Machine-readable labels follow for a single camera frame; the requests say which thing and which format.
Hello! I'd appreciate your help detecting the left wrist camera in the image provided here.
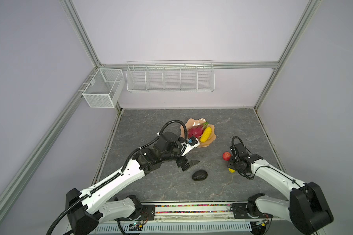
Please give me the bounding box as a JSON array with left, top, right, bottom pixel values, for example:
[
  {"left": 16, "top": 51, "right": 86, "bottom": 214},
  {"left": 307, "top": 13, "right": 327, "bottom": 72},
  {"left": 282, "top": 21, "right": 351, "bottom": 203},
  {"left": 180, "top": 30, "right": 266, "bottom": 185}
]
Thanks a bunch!
[{"left": 182, "top": 136, "right": 200, "bottom": 156}]

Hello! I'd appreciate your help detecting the wide white wire basket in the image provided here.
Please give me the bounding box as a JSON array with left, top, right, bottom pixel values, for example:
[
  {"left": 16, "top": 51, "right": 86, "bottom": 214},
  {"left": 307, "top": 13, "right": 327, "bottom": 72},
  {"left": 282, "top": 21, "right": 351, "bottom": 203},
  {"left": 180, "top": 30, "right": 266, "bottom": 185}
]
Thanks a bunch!
[{"left": 126, "top": 60, "right": 215, "bottom": 92}]

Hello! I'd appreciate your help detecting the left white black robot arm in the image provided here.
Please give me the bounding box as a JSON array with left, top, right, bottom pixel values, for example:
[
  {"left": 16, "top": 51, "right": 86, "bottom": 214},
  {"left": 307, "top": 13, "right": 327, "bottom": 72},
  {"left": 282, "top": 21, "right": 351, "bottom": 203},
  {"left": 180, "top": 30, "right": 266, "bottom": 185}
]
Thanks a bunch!
[{"left": 47, "top": 119, "right": 200, "bottom": 235}]

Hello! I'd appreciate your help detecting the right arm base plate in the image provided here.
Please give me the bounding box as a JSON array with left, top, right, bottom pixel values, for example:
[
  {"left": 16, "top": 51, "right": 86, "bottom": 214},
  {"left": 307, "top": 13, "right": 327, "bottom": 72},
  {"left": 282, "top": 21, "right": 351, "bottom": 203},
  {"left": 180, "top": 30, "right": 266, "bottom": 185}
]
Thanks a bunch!
[{"left": 230, "top": 202, "right": 274, "bottom": 219}]

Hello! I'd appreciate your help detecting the pink dragon fruit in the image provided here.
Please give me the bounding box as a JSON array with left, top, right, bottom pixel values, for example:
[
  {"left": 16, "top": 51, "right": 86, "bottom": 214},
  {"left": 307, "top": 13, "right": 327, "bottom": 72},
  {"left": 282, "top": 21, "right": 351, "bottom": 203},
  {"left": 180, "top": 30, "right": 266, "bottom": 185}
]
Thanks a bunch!
[{"left": 187, "top": 122, "right": 209, "bottom": 138}]

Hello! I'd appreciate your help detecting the red apple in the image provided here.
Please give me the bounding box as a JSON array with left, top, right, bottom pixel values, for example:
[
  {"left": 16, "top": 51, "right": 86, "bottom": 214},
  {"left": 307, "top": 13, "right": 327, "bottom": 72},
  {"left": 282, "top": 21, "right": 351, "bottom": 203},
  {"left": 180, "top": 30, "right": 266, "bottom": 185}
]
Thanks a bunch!
[{"left": 222, "top": 152, "right": 231, "bottom": 161}]

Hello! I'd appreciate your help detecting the small white mesh basket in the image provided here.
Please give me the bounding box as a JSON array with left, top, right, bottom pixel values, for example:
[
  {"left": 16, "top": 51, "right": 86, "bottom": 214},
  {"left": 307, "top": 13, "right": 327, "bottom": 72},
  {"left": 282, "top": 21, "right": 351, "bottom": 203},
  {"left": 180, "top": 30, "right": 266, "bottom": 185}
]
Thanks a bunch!
[{"left": 82, "top": 69, "right": 125, "bottom": 108}]

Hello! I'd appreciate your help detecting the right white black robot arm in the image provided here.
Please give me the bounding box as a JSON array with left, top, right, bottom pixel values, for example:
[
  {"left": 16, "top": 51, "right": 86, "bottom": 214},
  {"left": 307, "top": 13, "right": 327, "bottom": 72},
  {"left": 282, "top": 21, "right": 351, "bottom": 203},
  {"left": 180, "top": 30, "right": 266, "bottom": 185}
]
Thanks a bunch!
[{"left": 227, "top": 136, "right": 334, "bottom": 235}]

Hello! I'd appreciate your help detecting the dark avocado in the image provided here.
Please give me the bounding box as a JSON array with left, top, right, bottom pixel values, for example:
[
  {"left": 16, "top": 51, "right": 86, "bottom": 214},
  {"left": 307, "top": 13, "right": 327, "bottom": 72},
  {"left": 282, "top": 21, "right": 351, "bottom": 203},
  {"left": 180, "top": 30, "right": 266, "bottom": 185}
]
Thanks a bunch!
[{"left": 192, "top": 169, "right": 208, "bottom": 181}]

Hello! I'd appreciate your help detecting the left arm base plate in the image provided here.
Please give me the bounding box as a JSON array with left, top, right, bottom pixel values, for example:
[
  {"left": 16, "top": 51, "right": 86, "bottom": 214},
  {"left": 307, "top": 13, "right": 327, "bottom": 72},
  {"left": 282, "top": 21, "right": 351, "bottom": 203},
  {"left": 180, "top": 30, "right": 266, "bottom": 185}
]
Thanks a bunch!
[{"left": 120, "top": 204, "right": 156, "bottom": 221}]

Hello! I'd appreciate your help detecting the white vent grille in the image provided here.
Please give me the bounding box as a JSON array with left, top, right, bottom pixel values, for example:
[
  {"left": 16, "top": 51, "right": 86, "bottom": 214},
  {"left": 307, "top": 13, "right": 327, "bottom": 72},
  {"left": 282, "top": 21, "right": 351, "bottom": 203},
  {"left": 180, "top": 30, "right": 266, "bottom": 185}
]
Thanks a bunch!
[{"left": 79, "top": 221, "right": 253, "bottom": 235}]

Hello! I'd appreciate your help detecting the aluminium front rail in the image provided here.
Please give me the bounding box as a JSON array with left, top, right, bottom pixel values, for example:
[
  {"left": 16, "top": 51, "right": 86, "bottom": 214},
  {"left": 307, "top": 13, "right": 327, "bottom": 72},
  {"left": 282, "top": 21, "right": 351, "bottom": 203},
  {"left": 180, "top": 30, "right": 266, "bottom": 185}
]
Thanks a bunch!
[{"left": 69, "top": 201, "right": 318, "bottom": 225}]

